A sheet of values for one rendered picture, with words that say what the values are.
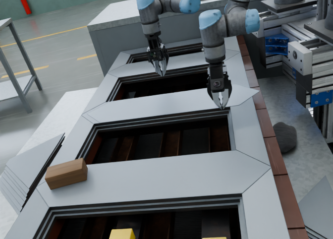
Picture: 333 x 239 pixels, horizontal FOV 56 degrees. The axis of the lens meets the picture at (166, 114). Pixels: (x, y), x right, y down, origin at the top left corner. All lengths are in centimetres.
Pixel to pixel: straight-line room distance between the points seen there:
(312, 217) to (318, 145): 38
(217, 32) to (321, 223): 64
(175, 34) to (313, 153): 117
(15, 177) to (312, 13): 156
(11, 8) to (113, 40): 914
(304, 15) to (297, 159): 82
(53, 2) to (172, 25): 888
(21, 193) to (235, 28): 95
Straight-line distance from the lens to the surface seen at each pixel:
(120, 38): 212
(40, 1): 1085
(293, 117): 145
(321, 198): 105
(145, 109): 131
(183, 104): 129
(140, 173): 99
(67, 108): 182
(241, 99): 126
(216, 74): 110
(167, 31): 205
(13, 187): 135
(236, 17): 108
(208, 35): 107
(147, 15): 132
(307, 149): 128
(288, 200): 89
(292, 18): 176
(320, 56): 129
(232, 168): 94
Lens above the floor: 148
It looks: 30 degrees down
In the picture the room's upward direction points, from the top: 14 degrees counter-clockwise
